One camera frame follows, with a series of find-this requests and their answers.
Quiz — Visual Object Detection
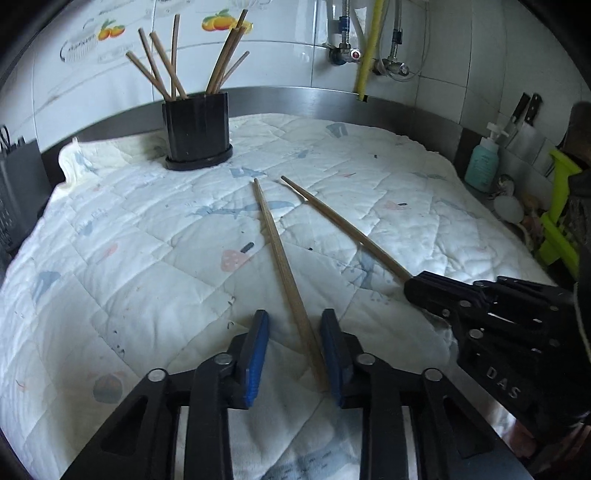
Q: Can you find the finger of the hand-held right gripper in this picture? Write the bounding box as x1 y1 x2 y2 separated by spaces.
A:
404 271 574 325

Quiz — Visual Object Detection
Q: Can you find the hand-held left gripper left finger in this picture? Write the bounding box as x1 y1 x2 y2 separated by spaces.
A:
60 309 271 480

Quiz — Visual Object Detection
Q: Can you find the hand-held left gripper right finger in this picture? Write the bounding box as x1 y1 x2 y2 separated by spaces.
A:
320 308 536 480

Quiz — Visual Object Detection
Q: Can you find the wooden chopstick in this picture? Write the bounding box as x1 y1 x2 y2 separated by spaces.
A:
281 175 413 282
252 178 331 393

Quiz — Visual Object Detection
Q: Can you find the black chopstick holder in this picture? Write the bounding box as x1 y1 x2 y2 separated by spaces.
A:
161 91 234 172

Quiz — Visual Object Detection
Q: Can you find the bunch of wooden chopsticks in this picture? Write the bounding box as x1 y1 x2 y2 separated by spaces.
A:
126 9 253 101

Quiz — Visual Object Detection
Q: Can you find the white plastic bottle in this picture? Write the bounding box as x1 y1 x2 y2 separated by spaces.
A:
493 194 525 223

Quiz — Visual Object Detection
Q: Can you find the white quilted mat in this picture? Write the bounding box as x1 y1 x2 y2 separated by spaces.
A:
0 113 555 480

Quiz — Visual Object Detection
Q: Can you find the green knife rack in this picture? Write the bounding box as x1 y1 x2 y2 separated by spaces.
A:
534 149 583 267

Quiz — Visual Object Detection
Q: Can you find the teal soap pump bottle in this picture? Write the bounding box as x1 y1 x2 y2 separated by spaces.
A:
464 122 505 193

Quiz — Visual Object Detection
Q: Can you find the metal water valve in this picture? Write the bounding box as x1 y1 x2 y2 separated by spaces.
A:
375 58 410 77

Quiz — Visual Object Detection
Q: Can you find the black appliance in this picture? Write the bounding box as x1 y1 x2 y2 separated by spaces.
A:
0 126 51 259

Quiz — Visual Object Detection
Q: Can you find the black handled kitchen knife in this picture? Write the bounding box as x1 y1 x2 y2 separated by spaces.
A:
503 92 532 160
522 93 556 172

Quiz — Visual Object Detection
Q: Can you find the yellow gas hose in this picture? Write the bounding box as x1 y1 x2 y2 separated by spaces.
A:
355 0 385 101

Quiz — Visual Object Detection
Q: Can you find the red handled water valve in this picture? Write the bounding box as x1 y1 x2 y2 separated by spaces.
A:
329 44 363 66

